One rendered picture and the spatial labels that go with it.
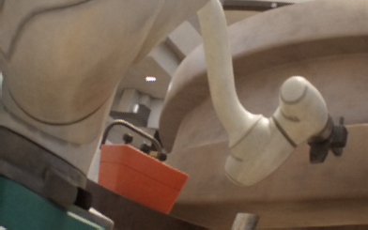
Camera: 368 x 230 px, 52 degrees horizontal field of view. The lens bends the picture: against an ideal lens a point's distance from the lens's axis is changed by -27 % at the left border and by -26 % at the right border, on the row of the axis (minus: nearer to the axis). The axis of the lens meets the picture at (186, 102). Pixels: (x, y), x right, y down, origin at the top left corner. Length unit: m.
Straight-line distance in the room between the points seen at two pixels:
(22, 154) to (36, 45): 0.20
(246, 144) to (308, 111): 0.16
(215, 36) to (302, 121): 0.27
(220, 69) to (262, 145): 0.19
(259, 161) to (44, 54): 0.79
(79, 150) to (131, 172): 0.60
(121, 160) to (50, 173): 0.64
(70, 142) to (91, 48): 0.21
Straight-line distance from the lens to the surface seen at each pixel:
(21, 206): 0.42
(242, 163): 1.03
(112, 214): 1.04
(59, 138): 0.47
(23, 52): 0.29
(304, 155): 1.51
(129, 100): 4.69
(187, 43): 4.27
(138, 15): 0.29
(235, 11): 6.23
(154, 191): 1.12
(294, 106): 0.98
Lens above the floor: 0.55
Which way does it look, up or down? 21 degrees up
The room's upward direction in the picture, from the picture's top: 17 degrees clockwise
